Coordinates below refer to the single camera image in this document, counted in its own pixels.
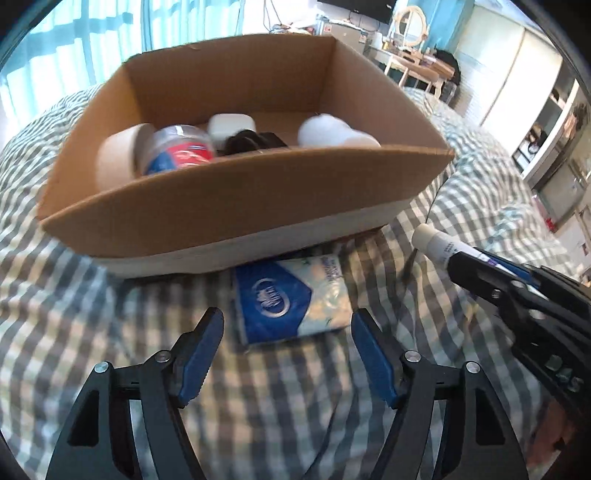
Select white dressing table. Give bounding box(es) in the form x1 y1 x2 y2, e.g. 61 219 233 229
369 46 455 93

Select person's right hand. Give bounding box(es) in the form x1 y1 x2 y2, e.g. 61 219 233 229
526 401 578 468

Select black bag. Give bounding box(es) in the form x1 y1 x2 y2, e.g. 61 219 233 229
434 48 462 86

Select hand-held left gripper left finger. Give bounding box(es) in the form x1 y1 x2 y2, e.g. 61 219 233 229
46 307 225 480

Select black wall television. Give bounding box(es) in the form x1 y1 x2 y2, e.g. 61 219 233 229
316 0 398 24

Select grey checked blanket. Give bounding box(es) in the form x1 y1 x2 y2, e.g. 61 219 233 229
0 83 591 480

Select blue white tissue packet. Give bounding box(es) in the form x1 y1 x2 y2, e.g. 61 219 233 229
232 256 354 347

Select white tube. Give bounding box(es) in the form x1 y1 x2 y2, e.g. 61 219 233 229
411 224 495 271

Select oval white vanity mirror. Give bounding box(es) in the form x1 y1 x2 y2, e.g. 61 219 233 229
390 7 428 49

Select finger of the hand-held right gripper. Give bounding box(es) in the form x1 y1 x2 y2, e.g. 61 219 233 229
450 253 546 320
473 248 570 291

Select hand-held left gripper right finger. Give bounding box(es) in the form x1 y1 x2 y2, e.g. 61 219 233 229
351 308 532 480

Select beige tape roll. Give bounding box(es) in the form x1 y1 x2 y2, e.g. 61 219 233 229
96 124 155 191

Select grey small fridge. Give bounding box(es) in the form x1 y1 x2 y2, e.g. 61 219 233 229
323 21 368 52

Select wide teal curtain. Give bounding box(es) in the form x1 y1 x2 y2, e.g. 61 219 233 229
0 0 148 121

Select small rounded plastic case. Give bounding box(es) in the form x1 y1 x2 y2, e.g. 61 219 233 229
207 113 257 144

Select white bear toy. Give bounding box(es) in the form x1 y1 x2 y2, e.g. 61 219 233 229
297 114 382 148

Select narrow teal curtain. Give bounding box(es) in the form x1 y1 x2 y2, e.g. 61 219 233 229
416 0 478 54

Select black cylindrical lens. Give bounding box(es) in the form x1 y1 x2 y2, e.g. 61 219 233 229
221 130 289 155

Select clear bottle with red label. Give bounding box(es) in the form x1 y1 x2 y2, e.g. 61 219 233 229
139 124 217 177

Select brown cardboard box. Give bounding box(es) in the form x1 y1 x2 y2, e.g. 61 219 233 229
36 33 455 278

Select white slatted wardrobe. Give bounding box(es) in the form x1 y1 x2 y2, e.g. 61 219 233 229
455 0 591 222

